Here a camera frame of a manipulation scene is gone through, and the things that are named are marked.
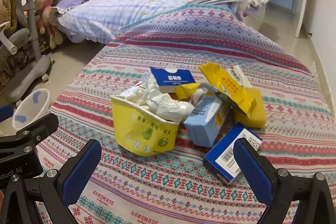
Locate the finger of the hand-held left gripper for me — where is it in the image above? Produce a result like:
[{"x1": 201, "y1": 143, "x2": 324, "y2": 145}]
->
[
  {"x1": 0, "y1": 104, "x2": 14, "y2": 121},
  {"x1": 0, "y1": 113, "x2": 59, "y2": 154}
]

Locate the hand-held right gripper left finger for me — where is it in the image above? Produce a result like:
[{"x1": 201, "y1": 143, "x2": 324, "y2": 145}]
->
[{"x1": 0, "y1": 139, "x2": 102, "y2": 224}]

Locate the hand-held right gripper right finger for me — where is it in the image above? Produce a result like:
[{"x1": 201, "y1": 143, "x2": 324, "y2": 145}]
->
[{"x1": 233, "y1": 138, "x2": 336, "y2": 224}]

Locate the white bin with blue tape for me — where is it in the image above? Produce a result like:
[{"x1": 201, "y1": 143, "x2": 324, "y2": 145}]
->
[{"x1": 12, "y1": 88, "x2": 51, "y2": 132}]

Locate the blue box with barcode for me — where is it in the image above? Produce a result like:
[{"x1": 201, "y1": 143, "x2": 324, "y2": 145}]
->
[{"x1": 203, "y1": 123, "x2": 263, "y2": 185}]

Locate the yellow packet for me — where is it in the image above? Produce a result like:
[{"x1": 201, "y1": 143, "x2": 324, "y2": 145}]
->
[{"x1": 234, "y1": 88, "x2": 266, "y2": 128}]

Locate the light blue carton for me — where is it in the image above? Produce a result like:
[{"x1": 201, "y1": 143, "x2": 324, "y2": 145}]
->
[{"x1": 183, "y1": 95, "x2": 230, "y2": 148}]

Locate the yellow paper bowl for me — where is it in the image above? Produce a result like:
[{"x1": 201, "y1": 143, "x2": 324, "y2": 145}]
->
[{"x1": 110, "y1": 94, "x2": 181, "y2": 157}]

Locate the large yellow snack wrapper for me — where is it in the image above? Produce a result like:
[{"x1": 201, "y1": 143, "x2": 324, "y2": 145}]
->
[{"x1": 198, "y1": 63, "x2": 258, "y2": 115}]

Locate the small white paper wad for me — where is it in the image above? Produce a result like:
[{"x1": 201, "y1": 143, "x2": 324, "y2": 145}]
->
[{"x1": 188, "y1": 88, "x2": 208, "y2": 106}]

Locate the white printed wrapper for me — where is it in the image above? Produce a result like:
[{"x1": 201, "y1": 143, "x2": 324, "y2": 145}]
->
[{"x1": 226, "y1": 66, "x2": 254, "y2": 88}]

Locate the white paper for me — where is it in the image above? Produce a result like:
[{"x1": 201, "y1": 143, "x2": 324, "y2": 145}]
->
[{"x1": 119, "y1": 73, "x2": 195, "y2": 125}]

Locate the small yellow wrapper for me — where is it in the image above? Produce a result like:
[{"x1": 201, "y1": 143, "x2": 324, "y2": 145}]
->
[{"x1": 175, "y1": 82, "x2": 201, "y2": 100}]

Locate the small blue and white box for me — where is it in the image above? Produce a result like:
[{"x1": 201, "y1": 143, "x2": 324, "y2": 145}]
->
[{"x1": 150, "y1": 67, "x2": 196, "y2": 94}]

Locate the grey swivel chair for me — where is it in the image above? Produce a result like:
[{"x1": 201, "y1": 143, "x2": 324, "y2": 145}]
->
[{"x1": 0, "y1": 0, "x2": 55, "y2": 102}]

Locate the patterned striped blanket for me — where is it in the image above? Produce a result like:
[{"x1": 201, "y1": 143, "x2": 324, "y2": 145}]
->
[{"x1": 43, "y1": 2, "x2": 332, "y2": 224}]

